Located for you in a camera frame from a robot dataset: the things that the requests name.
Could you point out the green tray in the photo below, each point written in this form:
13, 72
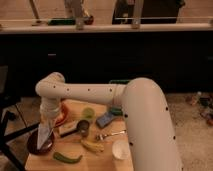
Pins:
120, 81

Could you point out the blue sponge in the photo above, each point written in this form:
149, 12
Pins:
105, 119

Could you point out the orange bowl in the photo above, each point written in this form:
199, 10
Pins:
62, 116

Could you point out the green lime slice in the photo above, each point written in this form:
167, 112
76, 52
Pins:
88, 113

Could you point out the green chili pepper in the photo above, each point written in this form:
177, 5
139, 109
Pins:
60, 157

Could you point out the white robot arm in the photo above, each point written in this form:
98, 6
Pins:
150, 131

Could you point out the red bowl on shelf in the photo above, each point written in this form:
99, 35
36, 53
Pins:
89, 20

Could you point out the purple bowl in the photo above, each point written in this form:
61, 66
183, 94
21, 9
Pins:
32, 144

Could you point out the white block under cup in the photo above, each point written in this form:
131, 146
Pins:
67, 127

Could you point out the green object on shelf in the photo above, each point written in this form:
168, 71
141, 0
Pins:
61, 21

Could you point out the metal measuring cup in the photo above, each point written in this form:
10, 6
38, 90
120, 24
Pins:
82, 128

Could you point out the clear plastic cup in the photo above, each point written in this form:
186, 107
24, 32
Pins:
120, 149

